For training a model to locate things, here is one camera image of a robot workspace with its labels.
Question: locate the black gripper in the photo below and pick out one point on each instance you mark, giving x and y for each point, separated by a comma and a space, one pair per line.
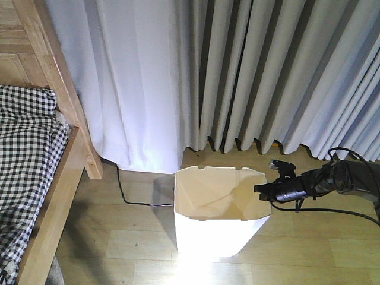
291, 189

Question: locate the white plastic trash bin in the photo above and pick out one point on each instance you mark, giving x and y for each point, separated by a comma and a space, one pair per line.
216, 209

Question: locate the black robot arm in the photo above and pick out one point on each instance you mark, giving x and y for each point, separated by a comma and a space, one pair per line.
345, 177

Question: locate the light blue pleated curtain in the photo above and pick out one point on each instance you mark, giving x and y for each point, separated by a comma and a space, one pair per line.
292, 72

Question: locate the white sheer curtain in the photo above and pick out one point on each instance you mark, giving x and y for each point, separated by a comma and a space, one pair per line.
129, 61

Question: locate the round yellow grey rug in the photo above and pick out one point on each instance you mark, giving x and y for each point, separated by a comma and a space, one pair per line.
55, 275

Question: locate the black white checkered blanket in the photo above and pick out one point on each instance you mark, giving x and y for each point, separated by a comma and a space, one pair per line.
33, 140

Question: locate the wooden bed frame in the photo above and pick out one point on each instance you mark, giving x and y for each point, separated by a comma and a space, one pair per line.
31, 57

